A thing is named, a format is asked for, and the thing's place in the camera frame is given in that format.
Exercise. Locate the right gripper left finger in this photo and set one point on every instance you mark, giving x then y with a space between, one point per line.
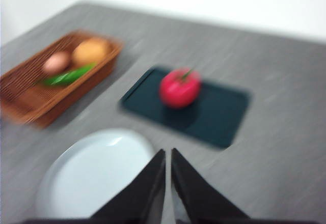
142 193

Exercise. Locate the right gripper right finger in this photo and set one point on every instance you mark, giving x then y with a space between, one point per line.
196 196

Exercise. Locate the red tomato with green stem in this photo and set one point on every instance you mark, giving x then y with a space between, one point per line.
179 89

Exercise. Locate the pale grey round plate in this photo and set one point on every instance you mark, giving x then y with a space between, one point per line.
89 173

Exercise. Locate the black rectangular tray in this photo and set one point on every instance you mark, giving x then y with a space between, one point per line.
219 114

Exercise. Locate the green chili pepper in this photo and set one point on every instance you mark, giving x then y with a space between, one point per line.
66 77

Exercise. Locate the yellow-brown potato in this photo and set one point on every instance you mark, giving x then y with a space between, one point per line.
91 52

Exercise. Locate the brown woven wicker basket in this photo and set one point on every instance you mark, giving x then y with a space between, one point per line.
25 94

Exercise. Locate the pink-beige egg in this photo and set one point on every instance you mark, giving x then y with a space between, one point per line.
56 62

